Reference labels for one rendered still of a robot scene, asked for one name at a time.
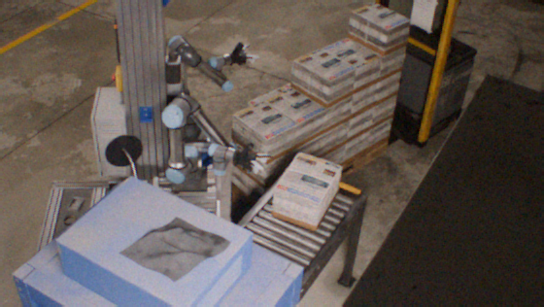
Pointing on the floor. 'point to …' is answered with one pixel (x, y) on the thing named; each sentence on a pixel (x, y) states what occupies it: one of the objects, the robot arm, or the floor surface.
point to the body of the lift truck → (415, 91)
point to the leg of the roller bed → (352, 250)
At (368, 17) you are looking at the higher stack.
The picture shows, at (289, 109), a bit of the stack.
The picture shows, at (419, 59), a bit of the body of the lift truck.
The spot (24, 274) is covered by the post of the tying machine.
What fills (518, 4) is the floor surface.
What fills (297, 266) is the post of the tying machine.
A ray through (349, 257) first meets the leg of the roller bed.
